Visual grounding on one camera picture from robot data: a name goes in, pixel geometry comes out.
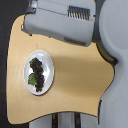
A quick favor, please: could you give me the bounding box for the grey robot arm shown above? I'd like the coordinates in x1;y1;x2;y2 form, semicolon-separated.
21;0;128;128

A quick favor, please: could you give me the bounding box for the white round plate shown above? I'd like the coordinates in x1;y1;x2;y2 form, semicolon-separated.
23;50;54;96

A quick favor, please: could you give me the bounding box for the white table base frame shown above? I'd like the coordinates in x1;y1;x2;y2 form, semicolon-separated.
29;112;98;128

